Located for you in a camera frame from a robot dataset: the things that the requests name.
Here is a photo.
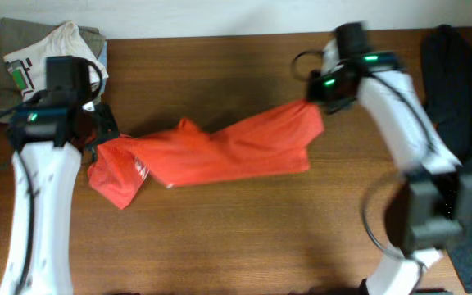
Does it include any orange t-shirt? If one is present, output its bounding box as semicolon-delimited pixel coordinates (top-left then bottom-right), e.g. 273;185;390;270
88;100;325;209

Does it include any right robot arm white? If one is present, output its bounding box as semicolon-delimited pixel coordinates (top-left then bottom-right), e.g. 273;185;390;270
306;22;472;295

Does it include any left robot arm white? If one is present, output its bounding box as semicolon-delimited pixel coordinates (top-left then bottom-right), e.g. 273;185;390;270
0;56;119;294

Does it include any dark grey clothes pile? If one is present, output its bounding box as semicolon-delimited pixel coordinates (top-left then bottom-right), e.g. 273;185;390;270
420;25;472;293

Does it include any light blue folded garment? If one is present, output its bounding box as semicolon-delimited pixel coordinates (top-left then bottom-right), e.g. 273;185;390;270
97;42;108;78

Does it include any white folded t-shirt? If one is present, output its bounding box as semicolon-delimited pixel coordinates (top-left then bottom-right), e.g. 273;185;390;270
0;18;108;101

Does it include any olive folded garment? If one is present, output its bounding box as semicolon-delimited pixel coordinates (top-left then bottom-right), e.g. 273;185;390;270
0;18;108;114

